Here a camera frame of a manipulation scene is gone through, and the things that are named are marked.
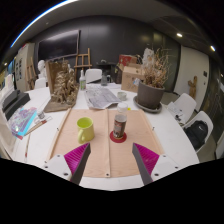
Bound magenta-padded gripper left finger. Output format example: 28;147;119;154
43;142;92;186

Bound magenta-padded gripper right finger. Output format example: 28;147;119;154
131;142;183;187

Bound clear bottle with dark drink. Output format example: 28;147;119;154
112;102;129;140

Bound tan wooden drawing board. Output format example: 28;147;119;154
107;109;165;159
44;108;112;179

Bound lime green mug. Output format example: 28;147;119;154
76;116;96;145

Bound flat round red coaster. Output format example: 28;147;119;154
109;130;128;144

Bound paint brush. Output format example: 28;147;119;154
24;115;54;136

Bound black backpack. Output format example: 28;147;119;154
184;119;209;151

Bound small paint jar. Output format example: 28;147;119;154
36;109;46;120

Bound dry plant in grey pot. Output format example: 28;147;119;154
136;47;171;110

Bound white chair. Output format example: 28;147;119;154
34;77;48;89
182;110;214;154
166;92;198;126
84;68;103;84

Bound open newspaper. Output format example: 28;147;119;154
83;86;123;110

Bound small white bowl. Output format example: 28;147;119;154
116;91;128;102

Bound white foam block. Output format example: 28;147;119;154
0;108;18;159

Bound white spray bottle green label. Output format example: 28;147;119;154
79;69;87;91

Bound black flat case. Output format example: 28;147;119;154
1;89;32;120

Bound brown cardboard box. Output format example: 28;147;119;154
120;65;146;94

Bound grey drink bottle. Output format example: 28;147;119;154
100;73;109;87

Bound wooden mannequin figure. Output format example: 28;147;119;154
187;75;198;100

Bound white plaster bust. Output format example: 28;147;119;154
37;59;47;79

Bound wooden easel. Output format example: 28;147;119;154
25;56;38;89
73;47;93;79

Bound red box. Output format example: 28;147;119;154
118;54;138;68

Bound round ceiling lights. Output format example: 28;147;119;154
2;31;217;67

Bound long ceiling light panel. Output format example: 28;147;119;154
9;0;79;49

